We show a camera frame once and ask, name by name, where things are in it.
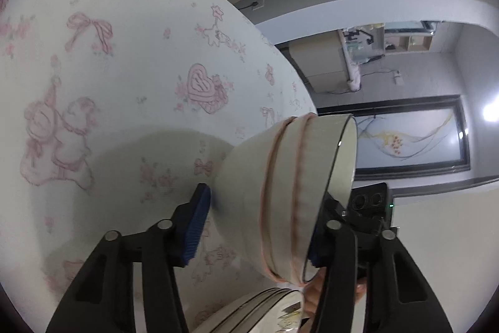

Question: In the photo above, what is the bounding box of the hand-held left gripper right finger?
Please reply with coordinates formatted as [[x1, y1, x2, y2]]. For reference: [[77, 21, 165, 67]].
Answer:
[[306, 220, 455, 333]]

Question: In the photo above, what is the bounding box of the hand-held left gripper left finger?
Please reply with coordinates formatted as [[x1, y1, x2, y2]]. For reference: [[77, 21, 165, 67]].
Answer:
[[46, 183, 213, 333]]

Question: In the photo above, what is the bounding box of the large cartoon print plate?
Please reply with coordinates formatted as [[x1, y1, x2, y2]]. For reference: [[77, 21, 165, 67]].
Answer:
[[190, 288, 297, 333]]

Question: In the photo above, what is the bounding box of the person's right hand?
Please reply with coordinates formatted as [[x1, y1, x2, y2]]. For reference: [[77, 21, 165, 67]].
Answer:
[[302, 267, 327, 333]]

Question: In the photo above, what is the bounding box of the dark framed glass door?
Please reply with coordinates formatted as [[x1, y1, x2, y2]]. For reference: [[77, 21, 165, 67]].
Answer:
[[317, 95, 472, 181]]

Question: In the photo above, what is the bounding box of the pink white cloth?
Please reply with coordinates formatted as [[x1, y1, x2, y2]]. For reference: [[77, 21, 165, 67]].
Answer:
[[347, 60, 363, 92]]

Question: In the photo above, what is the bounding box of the beige bathroom vanity cabinet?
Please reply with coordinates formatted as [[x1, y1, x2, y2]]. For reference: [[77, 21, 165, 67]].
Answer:
[[288, 31, 361, 94]]

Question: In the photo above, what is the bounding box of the bright ceiling light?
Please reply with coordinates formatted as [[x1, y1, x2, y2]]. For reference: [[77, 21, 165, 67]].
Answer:
[[481, 99, 499, 127]]

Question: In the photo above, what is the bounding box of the pink printed white tablecloth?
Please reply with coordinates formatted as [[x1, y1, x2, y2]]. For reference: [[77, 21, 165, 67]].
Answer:
[[0, 0, 318, 333]]

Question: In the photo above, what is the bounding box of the bathroom mirror cabinet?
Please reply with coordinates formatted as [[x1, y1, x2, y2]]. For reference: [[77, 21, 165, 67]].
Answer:
[[384, 23, 435, 55]]

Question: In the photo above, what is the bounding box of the black faucet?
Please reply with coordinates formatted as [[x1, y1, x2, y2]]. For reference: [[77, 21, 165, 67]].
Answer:
[[345, 29, 373, 45]]

